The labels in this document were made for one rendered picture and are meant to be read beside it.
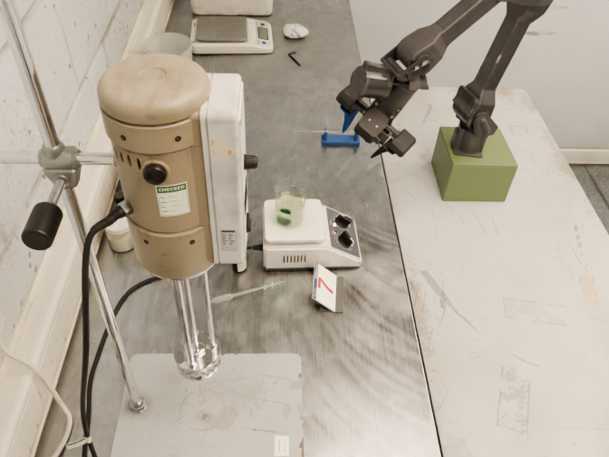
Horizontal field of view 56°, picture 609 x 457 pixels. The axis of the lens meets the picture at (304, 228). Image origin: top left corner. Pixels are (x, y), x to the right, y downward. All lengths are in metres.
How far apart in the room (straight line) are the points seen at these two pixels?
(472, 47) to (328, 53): 0.96
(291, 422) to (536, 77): 2.23
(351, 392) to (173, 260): 0.49
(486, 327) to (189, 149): 0.77
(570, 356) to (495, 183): 0.43
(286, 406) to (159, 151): 0.58
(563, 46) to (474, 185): 1.57
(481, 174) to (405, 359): 0.49
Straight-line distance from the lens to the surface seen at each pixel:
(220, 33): 1.92
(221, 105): 0.53
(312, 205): 1.19
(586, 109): 3.11
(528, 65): 2.85
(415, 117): 1.65
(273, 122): 1.57
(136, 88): 0.54
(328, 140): 1.50
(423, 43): 1.13
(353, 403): 1.02
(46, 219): 0.58
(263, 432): 0.98
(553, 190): 1.52
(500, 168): 1.36
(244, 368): 1.03
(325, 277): 1.14
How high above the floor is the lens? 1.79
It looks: 45 degrees down
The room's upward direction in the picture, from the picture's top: 3 degrees clockwise
